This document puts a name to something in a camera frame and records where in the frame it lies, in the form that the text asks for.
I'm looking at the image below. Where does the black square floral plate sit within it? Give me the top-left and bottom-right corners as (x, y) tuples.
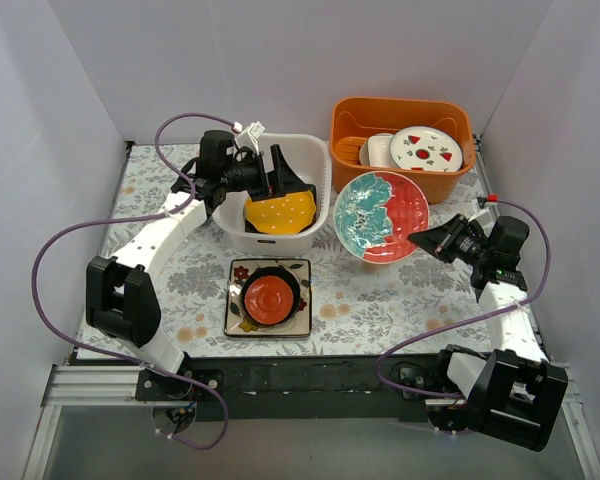
(243, 184), (321, 235)

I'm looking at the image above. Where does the yellow polka dot plate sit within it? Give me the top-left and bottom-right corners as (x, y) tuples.
(243, 189), (317, 236)

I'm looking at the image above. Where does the red rimmed round plate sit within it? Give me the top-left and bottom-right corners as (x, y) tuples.
(333, 171), (429, 265)

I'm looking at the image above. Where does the orange red small saucer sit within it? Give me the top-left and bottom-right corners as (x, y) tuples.
(243, 275), (294, 326)

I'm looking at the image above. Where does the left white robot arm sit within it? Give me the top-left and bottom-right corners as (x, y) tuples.
(85, 130), (331, 400)

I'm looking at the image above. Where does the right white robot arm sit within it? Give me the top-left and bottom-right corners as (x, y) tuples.
(408, 215), (568, 451)

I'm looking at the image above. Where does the white plastic bin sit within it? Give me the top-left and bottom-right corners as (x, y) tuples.
(213, 133), (332, 257)

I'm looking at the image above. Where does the round white dish in bin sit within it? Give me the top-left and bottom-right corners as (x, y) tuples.
(359, 140), (371, 167)

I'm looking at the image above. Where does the orange plastic bin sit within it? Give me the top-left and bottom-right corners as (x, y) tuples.
(329, 97), (476, 204)

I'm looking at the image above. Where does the floral table mat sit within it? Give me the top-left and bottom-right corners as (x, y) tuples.
(114, 145), (491, 357)

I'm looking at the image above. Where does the black bowl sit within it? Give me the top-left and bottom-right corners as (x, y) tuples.
(241, 266), (301, 327)

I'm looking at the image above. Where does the white watermelon pattern plate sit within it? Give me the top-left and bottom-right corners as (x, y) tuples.
(390, 126), (463, 173)

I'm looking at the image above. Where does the square cream floral plate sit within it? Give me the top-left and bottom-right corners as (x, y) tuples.
(224, 258), (312, 338)

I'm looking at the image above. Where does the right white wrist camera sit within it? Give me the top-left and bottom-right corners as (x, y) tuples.
(469, 195), (497, 228)

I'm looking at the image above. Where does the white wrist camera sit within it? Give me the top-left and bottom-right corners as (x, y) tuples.
(232, 121), (266, 154)
(469, 195), (497, 228)

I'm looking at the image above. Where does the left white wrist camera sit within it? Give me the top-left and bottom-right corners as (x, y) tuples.
(232, 121), (266, 154)

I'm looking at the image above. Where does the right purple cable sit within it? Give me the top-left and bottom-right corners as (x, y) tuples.
(375, 195), (552, 435)

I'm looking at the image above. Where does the purple cable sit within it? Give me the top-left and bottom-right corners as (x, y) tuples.
(375, 195), (552, 435)
(30, 112), (244, 450)

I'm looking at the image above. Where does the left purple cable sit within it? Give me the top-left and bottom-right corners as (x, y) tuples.
(30, 112), (244, 450)

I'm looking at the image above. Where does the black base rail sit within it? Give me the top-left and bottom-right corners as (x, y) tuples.
(135, 354), (437, 422)

